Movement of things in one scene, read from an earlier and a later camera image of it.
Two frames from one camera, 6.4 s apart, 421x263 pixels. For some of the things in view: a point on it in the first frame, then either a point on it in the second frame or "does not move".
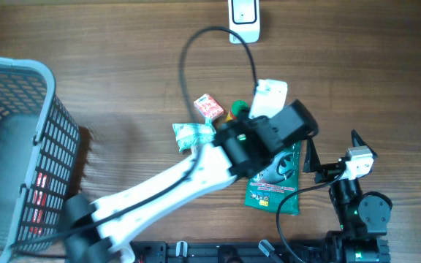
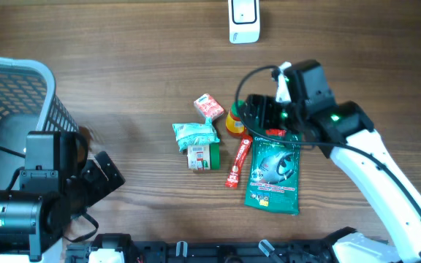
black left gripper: [254, 120] → [101, 185]
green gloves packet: [281, 177] does not move
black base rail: [236, 252] does not move
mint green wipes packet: [190, 134] does not move
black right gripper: [312, 164] → [255, 104]
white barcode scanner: [244, 19] does not move
